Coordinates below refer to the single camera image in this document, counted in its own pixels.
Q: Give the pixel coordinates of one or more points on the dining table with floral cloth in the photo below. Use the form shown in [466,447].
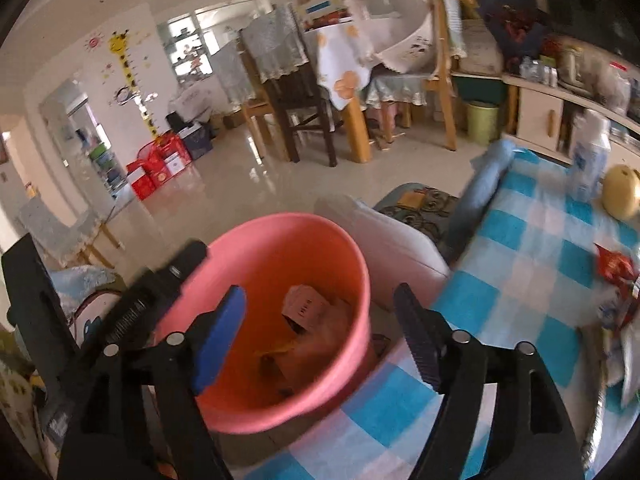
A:
[344,58]

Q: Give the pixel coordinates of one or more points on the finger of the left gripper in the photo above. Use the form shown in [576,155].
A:
[132,320]

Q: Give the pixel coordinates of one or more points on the pink carton box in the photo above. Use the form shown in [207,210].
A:
[303,307]

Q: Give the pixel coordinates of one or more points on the dark wooden dining chair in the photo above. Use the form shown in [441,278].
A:
[275,44]

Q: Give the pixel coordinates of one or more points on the green waste bin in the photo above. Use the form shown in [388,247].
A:
[482,121]

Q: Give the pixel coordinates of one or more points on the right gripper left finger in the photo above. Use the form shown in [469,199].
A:
[108,437]

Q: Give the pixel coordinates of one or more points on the white stool cushion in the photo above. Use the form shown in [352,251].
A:
[394,253]

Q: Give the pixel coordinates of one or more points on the large yellow pear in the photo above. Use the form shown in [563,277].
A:
[621,192]

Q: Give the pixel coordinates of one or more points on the white mesh food cover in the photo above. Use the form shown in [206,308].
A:
[399,33]

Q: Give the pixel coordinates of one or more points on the pink plastic trash bucket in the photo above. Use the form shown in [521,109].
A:
[266,257]

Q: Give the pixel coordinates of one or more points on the red candy wrapper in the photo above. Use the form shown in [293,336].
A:
[614,267]

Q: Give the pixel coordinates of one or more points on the dark blue flower bouquet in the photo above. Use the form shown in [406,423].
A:
[518,26]

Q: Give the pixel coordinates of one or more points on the clear plastic bag on cabinet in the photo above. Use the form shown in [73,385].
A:
[614,88]

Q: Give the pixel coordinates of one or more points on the giraffe height chart sticker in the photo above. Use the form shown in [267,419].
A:
[119,47]

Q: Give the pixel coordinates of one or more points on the red gift boxes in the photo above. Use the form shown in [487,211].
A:
[156,163]

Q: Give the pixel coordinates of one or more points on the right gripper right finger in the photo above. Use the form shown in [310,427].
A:
[531,436]

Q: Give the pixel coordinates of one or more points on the white tv cabinet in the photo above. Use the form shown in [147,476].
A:
[542,119]

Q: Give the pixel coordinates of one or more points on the white milk bottle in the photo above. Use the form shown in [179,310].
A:
[589,154]

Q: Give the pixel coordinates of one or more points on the blue white checkered tablecloth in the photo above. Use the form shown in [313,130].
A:
[528,274]

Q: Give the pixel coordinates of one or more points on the white electric kettle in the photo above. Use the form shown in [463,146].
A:
[571,66]

